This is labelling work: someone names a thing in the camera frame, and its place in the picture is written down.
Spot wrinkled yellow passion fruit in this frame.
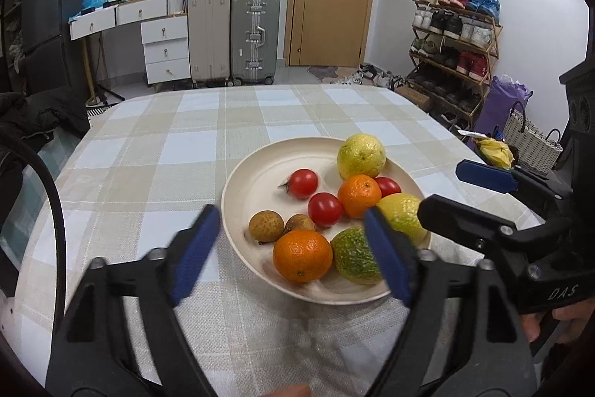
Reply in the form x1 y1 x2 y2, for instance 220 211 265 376
331 226 382 285

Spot green-yellow passion fruit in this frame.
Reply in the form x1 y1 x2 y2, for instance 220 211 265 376
376 192 427 246

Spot brown longan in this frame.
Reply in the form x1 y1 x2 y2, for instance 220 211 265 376
248 211 284 243
283 214 317 234

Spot orange tangerine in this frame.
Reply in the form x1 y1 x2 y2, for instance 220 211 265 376
337 174 382 220
272 230 334 284

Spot red tomato with stem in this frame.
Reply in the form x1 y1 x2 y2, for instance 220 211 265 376
279 168 319 199

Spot smooth yellow passion fruit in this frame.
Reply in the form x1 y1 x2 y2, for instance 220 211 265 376
337 133 386 180

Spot person's right hand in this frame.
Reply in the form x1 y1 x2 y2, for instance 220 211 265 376
520 298 595 345

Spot person's left hand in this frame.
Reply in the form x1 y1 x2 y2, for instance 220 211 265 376
262 384 312 397

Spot yellow bananas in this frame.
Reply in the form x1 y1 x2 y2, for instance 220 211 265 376
475 138 514 169

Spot woven basket bag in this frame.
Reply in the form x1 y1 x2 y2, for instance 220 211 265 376
503 101 563 174

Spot cream round plate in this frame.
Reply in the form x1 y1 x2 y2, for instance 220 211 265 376
221 137 432 305

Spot purple bag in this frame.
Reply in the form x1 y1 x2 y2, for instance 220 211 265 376
473 74 533 135

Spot wooden shoe rack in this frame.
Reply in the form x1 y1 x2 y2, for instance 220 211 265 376
405 1 502 125

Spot white drawer desk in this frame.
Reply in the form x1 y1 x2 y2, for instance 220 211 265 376
68 0 191 86

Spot black jacket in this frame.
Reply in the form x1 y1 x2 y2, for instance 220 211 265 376
1 88 90 252

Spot silver aluminium suitcase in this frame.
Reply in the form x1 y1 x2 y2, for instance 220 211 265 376
230 0 280 86

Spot beige suitcase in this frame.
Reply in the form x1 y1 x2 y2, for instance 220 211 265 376
187 0 231 84

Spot black refrigerator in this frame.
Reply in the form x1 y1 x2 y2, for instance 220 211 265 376
21 0 90 101

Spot black cable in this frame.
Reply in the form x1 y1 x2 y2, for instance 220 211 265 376
0 136 68 333

